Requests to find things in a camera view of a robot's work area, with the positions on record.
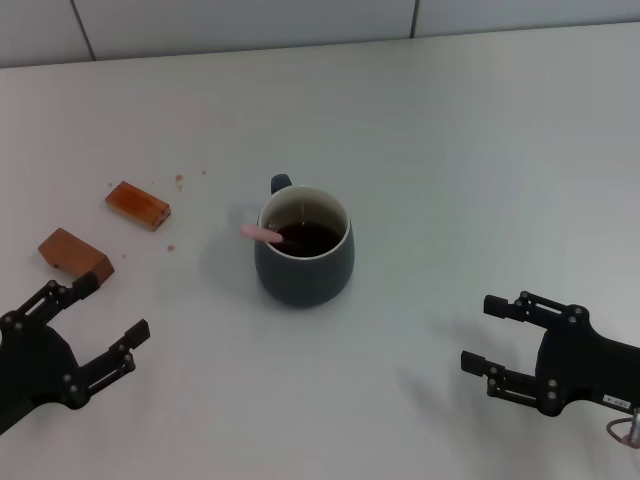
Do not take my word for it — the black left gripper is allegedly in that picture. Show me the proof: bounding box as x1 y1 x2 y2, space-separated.
0 272 151 436

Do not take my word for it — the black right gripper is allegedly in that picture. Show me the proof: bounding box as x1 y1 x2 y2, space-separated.
460 290 640 418

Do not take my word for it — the pink handled metal spoon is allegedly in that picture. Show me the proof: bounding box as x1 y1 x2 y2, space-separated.
240 224 302 250

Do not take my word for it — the grey ceramic cup with coffee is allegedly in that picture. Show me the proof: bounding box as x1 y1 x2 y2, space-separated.
253 173 357 309

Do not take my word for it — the notched wooden block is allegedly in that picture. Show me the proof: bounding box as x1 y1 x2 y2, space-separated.
38 227 115 291

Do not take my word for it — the flat wooden block, stained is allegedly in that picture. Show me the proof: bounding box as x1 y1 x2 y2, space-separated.
104 180 172 234

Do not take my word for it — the thin reddish cable loop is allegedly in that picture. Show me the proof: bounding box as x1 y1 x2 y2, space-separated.
605 417 634 445

